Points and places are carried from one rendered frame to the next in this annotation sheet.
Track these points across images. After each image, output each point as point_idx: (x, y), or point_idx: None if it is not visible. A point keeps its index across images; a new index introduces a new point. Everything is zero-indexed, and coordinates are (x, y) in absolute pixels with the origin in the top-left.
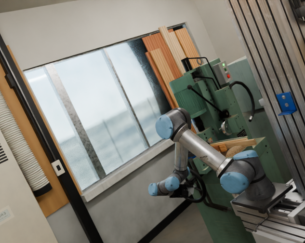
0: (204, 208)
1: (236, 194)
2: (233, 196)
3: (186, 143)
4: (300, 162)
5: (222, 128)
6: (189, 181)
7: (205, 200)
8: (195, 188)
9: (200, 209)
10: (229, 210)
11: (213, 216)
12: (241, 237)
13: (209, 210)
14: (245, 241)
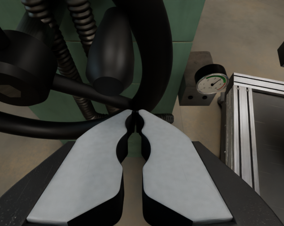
0: (48, 102)
1: (218, 82)
2: (198, 89)
3: None
4: None
5: None
6: (99, 87)
7: (93, 110)
8: (83, 93)
9: (33, 106)
10: (169, 123)
11: (76, 115)
12: (134, 136)
13: (66, 106)
14: (138, 140)
